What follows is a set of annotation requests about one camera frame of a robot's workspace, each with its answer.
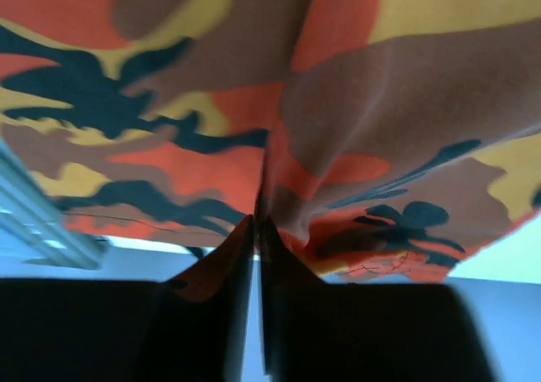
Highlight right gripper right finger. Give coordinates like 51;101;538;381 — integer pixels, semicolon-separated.
257;220;495;382

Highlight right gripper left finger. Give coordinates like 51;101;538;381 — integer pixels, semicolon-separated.
1;216;254;381

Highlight orange camouflage trousers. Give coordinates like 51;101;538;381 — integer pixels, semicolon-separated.
1;0;540;282

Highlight aluminium frame rail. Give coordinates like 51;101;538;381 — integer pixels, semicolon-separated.
1;143;112;270

